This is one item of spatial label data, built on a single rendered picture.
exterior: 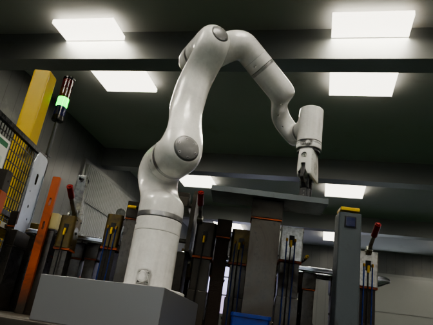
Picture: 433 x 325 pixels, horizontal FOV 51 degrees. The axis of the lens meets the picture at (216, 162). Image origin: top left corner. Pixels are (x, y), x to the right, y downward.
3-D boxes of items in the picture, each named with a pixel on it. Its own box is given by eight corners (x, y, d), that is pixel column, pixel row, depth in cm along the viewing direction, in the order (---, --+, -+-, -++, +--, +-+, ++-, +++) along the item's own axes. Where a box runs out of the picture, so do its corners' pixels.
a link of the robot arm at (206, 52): (176, 191, 130) (202, 177, 117) (138, 175, 126) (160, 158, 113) (215, 55, 151) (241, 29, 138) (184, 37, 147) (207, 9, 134)
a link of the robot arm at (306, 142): (317, 137, 149) (317, 146, 147) (324, 147, 156) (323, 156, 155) (293, 138, 152) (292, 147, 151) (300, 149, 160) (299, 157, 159)
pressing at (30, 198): (27, 235, 189) (49, 160, 201) (15, 229, 178) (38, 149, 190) (26, 235, 189) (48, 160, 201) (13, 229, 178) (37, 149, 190)
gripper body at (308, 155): (316, 142, 148) (313, 175, 144) (323, 155, 156) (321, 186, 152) (293, 144, 151) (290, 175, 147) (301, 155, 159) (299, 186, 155)
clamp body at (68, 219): (58, 320, 157) (84, 221, 170) (48, 319, 148) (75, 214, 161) (40, 318, 158) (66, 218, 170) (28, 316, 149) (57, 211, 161)
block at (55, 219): (35, 316, 160) (62, 215, 173) (31, 315, 157) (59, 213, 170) (26, 314, 160) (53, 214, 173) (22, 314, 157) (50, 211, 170)
